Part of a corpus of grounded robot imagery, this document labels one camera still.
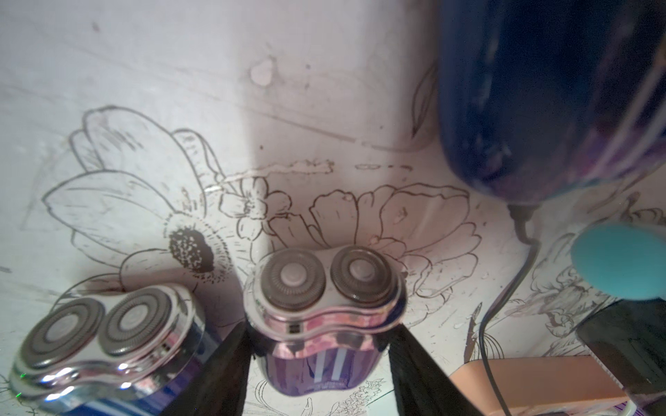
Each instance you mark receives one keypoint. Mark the orange power strip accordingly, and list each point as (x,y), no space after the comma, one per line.
(571,385)

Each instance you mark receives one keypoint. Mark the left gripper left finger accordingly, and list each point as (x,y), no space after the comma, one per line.
(220,387)

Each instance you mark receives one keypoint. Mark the blue clip bottom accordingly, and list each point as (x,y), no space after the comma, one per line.
(114,353)

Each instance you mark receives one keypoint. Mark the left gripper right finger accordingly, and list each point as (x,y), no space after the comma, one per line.
(420,385)

